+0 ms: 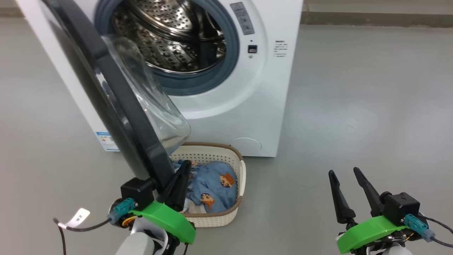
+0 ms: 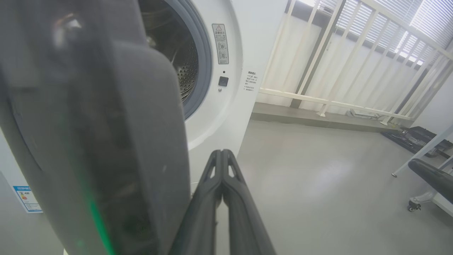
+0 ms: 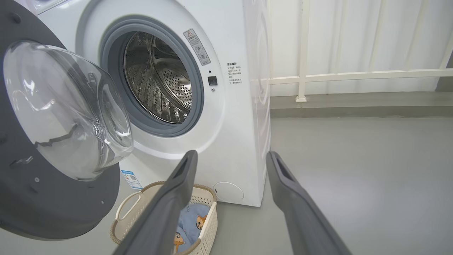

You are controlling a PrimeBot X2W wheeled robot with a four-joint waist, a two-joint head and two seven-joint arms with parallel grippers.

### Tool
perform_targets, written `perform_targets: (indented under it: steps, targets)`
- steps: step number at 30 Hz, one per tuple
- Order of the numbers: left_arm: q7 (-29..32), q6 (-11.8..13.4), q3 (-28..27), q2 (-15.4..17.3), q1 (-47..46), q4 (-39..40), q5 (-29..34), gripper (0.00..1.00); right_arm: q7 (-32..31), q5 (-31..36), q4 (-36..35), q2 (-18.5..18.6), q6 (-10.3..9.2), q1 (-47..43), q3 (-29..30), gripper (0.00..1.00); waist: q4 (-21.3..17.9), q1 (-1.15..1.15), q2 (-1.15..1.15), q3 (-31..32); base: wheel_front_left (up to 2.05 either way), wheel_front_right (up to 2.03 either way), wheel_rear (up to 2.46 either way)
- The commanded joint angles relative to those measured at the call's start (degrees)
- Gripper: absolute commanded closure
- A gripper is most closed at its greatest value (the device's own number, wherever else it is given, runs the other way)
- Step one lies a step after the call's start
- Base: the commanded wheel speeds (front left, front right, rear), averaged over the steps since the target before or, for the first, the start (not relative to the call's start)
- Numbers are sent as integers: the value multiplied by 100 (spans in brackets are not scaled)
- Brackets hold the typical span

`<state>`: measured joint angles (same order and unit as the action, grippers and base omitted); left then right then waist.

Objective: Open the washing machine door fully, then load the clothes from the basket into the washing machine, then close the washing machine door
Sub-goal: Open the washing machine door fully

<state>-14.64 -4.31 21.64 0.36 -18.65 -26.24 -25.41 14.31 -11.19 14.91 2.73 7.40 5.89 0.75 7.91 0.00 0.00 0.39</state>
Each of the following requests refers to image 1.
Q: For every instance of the round white filter cover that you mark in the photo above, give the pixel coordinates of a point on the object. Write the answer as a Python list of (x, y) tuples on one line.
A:
[(246, 147)]

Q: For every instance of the black round glass washer door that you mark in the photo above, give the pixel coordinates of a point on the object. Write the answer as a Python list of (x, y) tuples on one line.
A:
[(124, 106)]

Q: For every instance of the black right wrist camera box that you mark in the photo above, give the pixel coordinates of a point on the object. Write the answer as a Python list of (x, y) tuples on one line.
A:
[(401, 209)]

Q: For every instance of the blue energy label sticker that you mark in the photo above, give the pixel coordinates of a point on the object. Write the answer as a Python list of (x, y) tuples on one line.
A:
[(104, 141)]

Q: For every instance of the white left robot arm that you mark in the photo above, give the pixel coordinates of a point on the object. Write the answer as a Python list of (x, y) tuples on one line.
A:
[(138, 244)]

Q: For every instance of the grey warning sticker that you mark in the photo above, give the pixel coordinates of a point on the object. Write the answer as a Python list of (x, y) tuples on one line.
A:
[(242, 17)]

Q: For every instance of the white front-load washing machine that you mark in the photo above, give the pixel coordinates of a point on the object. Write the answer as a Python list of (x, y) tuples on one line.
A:
[(247, 106)]

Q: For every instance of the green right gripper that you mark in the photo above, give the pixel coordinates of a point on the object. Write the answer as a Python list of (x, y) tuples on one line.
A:
[(368, 232)]

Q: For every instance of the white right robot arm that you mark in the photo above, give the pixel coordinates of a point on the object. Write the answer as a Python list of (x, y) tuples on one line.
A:
[(393, 250)]

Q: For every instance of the cream perforated laundry basket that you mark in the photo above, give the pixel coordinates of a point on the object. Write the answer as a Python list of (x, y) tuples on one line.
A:
[(212, 219)]

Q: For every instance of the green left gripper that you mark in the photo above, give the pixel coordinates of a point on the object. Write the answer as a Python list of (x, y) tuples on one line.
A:
[(170, 221)]

